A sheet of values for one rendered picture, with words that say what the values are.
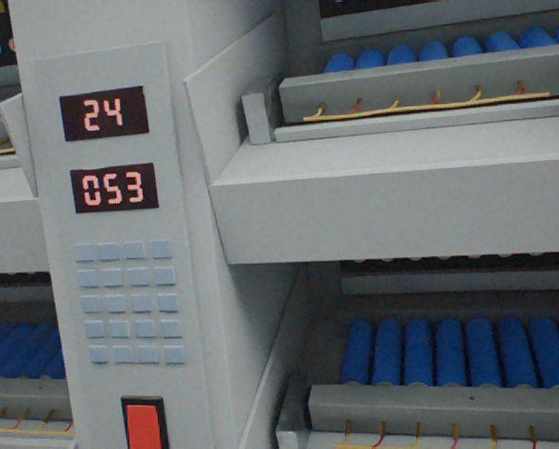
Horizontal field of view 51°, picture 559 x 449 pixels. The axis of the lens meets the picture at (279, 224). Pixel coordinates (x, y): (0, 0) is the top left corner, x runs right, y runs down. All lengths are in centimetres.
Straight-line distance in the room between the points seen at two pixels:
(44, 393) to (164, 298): 18
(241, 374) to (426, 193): 14
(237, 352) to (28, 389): 19
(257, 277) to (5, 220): 14
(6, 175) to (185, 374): 17
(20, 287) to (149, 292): 28
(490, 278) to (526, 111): 17
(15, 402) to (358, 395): 24
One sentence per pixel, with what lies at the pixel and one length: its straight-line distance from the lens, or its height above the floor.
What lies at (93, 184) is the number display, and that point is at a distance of 30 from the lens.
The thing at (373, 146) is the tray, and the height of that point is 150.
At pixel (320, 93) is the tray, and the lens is 33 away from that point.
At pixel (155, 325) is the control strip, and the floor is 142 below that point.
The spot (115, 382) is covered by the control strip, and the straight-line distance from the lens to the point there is 33.
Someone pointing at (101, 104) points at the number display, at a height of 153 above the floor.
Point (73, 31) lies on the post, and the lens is 31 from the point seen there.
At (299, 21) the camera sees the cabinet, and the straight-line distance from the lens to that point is 48.
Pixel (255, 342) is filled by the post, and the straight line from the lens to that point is 34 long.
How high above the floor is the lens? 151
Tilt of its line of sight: 8 degrees down
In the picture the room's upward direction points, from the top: 5 degrees counter-clockwise
